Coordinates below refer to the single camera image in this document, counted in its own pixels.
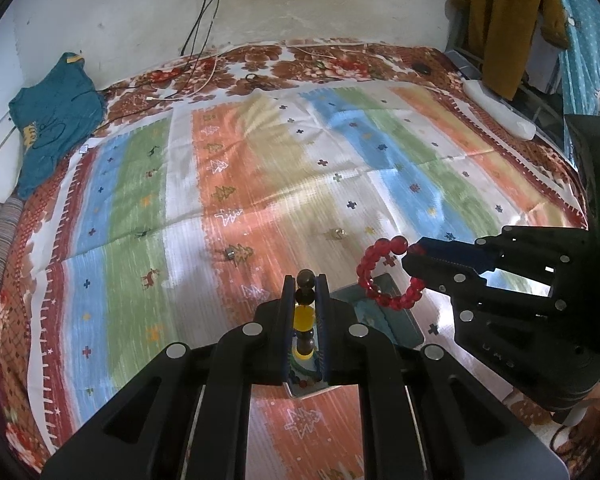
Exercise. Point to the brown floral bedsheet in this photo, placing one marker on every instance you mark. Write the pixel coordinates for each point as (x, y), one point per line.
(330, 65)

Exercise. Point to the colourful striped mat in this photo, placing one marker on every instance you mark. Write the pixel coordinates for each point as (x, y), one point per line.
(280, 160)

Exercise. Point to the white bolster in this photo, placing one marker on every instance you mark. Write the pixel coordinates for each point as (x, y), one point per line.
(500, 110)

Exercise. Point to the grey metal frame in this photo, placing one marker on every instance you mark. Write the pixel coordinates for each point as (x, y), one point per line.
(462, 60)

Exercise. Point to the blue patterned curtain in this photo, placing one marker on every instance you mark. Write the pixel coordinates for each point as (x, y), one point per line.
(590, 35)

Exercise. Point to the mustard yellow garment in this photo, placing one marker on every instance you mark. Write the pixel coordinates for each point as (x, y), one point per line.
(505, 20)

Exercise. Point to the silver metal tin box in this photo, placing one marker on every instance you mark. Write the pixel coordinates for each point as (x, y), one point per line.
(400, 325)

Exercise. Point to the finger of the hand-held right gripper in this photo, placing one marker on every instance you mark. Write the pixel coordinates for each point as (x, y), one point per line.
(460, 255)
(440, 272)

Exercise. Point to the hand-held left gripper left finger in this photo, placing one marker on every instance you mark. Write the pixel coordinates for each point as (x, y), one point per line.
(287, 305)

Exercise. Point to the small black object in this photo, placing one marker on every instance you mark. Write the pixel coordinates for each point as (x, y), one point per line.
(421, 67)

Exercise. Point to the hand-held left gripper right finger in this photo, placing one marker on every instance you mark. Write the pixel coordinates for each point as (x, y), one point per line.
(324, 305)

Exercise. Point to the teal shirt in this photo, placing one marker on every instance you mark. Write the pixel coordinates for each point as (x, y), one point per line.
(55, 115)

